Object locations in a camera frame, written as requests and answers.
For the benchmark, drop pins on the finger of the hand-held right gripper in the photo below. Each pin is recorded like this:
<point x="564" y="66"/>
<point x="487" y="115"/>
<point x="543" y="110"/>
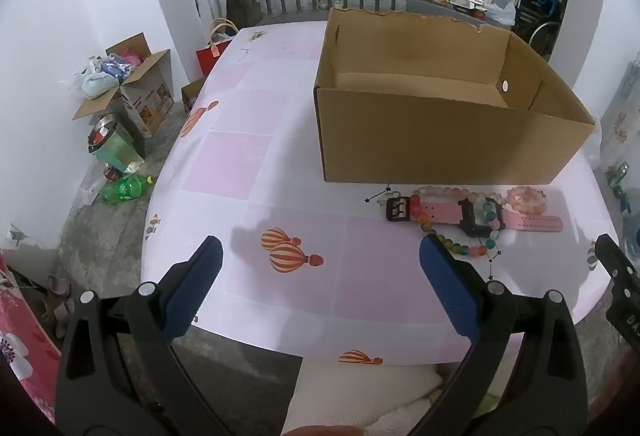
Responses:
<point x="612" y="253"/>

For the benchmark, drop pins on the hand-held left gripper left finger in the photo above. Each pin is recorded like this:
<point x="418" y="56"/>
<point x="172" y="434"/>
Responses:
<point x="192" y="288"/>

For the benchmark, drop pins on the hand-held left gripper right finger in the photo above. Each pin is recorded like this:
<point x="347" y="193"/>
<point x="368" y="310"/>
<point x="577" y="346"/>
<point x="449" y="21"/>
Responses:
<point x="447" y="291"/>

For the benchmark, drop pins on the pale translucent rings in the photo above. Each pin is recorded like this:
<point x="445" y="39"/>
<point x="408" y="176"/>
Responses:
<point x="382" y="201"/>

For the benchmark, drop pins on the large cardboard box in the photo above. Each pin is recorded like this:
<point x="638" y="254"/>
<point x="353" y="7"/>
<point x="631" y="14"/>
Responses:
<point x="425" y="135"/>

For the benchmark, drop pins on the green plastic bottle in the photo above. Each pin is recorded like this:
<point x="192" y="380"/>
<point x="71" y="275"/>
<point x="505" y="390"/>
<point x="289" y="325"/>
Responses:
<point x="122" y="190"/>

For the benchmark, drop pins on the pink slipper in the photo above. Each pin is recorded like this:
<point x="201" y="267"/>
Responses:
<point x="59" y="286"/>
<point x="64" y="318"/>

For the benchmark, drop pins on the person's white fluffy garment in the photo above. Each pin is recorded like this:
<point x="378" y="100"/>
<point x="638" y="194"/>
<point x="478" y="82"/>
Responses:
<point x="360" y="391"/>

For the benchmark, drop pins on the red drink can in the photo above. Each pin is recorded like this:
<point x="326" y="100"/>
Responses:
<point x="112" y="173"/>

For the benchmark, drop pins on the green blender jug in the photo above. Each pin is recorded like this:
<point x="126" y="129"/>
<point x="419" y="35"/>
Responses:
<point x="117" y="150"/>

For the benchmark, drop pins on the pink floral blanket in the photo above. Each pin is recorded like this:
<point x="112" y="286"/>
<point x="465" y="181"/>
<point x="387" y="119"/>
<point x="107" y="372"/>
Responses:
<point x="20" y="341"/>

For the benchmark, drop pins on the pink balloon print tablecloth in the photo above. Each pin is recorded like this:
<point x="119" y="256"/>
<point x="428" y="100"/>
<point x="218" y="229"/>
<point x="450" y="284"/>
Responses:
<point x="300" y="140"/>

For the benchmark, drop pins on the printed cardboard carton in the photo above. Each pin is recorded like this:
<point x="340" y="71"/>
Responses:
<point x="150" y="105"/>

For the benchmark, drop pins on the small brown cardboard box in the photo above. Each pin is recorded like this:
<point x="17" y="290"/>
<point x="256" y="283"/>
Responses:
<point x="190" y="93"/>

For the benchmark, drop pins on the white plastic bag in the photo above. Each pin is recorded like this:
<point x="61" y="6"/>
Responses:
<point x="500" y="8"/>
<point x="97" y="83"/>

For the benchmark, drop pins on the red gift bag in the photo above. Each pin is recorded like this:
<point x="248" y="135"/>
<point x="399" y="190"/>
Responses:
<point x="207" y="58"/>

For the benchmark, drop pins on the wheelchair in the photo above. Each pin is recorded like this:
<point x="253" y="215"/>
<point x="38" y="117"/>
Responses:
<point x="542" y="33"/>

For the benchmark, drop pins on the blue patterned bag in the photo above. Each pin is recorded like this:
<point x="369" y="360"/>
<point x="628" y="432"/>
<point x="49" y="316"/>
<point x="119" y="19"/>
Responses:
<point x="117" y="65"/>

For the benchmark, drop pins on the white flat box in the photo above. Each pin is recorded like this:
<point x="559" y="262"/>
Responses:
<point x="465" y="1"/>

